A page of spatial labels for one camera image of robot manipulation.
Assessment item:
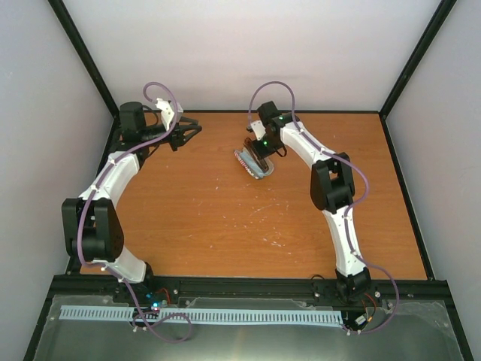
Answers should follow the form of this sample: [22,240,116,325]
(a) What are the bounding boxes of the flag newsprint glasses case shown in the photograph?
[234,148,274,180]

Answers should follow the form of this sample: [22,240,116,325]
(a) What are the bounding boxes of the brown tinted sunglasses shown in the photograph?
[241,138,274,178]

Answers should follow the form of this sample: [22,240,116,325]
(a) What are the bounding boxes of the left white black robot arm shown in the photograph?
[61,99,202,303]

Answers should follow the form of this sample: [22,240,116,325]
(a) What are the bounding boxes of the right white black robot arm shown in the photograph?
[244,102,371,303]

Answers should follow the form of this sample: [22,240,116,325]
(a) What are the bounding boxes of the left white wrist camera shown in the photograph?
[155,98,183,131]

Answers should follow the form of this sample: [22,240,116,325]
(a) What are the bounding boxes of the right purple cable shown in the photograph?
[247,80,400,336]

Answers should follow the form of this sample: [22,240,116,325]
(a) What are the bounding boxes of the black frame post left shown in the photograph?
[47,0,119,118]

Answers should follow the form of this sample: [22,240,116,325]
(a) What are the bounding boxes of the black frame post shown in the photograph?
[47,0,119,118]
[379,0,457,120]

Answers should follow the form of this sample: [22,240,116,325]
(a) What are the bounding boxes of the black aluminium front rail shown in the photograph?
[48,274,451,304]

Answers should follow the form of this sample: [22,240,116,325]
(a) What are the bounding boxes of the light blue slotted cable duct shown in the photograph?
[58,305,343,328]

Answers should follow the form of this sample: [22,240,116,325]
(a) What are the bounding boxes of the black frame post right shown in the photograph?
[379,0,457,120]

